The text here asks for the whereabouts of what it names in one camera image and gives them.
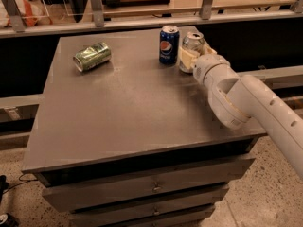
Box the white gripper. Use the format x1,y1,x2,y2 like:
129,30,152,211
179,42,230,83

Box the white 7up can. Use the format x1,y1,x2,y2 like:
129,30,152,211
178,31,205,74

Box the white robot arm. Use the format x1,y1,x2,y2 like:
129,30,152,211
179,46,303,178

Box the blue pepsi can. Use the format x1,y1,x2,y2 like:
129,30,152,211
159,25,180,65

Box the crushed green can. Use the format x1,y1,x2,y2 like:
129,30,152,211
73,42,112,72

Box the can on floor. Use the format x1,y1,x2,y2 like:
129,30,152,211
0,213,19,227

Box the grey drawer cabinet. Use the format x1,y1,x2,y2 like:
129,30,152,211
23,29,262,217

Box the top grey drawer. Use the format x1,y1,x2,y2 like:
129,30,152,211
43,153,254,212

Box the grey drawer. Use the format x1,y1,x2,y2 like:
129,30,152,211
103,203,217,227
70,184,229,227
43,153,254,212

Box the middle grey drawer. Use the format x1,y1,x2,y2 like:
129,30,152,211
70,184,229,227

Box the bottom grey drawer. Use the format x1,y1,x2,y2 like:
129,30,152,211
103,203,217,227

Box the orange white bag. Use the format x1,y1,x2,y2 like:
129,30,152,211
0,0,53,31

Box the metal railing shelf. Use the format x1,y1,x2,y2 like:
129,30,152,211
0,0,303,38

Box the black floor cable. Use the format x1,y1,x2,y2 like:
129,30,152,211
0,173,39,203

